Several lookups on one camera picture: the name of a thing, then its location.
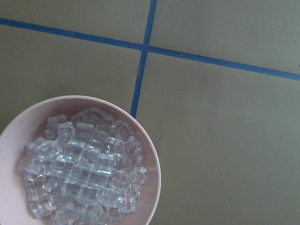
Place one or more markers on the pile of clear ice cubes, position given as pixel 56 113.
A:
pixel 86 170

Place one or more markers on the pink bowl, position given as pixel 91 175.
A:
pixel 30 124

